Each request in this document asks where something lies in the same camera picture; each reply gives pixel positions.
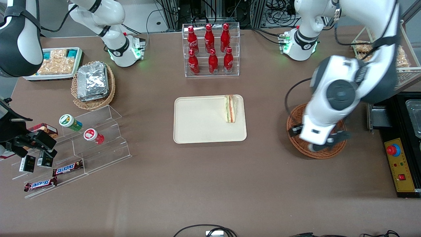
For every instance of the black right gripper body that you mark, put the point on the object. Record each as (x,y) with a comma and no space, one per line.
(13,133)

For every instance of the triangular sandwich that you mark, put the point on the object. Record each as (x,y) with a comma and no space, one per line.
(230,108)

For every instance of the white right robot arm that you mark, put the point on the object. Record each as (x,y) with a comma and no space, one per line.
(19,39)

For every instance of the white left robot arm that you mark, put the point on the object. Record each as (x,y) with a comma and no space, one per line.
(340,95)

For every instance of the round brown wicker basket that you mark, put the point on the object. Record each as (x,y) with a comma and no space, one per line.
(296,144)

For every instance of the white plastic snack tray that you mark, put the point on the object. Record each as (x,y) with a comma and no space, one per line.
(49,77)

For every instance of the tan wicker basket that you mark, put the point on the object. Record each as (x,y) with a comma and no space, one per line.
(95,104)

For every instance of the beige rectangular tray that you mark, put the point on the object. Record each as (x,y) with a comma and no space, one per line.
(200,120)

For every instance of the small black box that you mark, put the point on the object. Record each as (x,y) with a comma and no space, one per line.
(45,160)
(27,164)

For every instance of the brown snickers bar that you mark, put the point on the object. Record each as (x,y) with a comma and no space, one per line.
(67,169)
(40,184)

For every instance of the red brown chocolate box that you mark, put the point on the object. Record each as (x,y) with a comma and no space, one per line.
(46,128)

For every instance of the green lidded snack cup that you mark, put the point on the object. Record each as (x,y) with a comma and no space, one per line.
(67,120)

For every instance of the red lidded snack cup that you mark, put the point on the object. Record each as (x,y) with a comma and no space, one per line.
(90,135)

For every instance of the red emergency stop button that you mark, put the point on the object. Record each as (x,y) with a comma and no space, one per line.
(393,150)

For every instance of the black machine housing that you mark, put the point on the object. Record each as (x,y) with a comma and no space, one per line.
(398,118)

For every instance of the clear acrylic stepped stand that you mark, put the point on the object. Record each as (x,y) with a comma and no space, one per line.
(108,131)

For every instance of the yellow control panel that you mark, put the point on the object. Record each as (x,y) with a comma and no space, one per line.
(403,168)

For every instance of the beige cracker bag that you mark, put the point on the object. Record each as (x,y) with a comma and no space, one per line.
(64,65)
(46,66)
(58,54)

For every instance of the silver foil pack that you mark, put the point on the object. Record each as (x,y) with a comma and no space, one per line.
(97,97)
(92,79)

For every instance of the clear plastic container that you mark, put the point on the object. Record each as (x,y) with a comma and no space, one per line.
(414,118)

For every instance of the teal snack packet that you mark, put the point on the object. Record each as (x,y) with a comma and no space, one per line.
(47,55)
(72,53)

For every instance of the clear bagged pastry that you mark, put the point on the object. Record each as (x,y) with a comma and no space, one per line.
(401,51)
(403,62)
(362,47)

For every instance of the clear acrylic bottle rack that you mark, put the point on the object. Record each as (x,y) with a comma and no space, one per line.
(235,70)

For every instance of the red cola bottle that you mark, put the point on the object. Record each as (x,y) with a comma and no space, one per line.
(213,62)
(192,41)
(228,61)
(209,39)
(225,39)
(193,64)

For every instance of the small silver device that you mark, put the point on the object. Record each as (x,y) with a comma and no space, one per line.
(214,234)

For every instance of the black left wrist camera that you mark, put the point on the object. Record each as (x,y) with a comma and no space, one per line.
(295,130)

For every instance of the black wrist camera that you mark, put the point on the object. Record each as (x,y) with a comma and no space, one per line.
(42,140)
(295,130)

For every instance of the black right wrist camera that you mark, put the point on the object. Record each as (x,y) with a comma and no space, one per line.
(42,140)

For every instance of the grey metal bracket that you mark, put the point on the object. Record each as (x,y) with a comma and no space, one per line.
(378,118)

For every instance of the aluminium profile post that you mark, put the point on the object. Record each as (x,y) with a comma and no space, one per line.
(258,13)
(172,13)

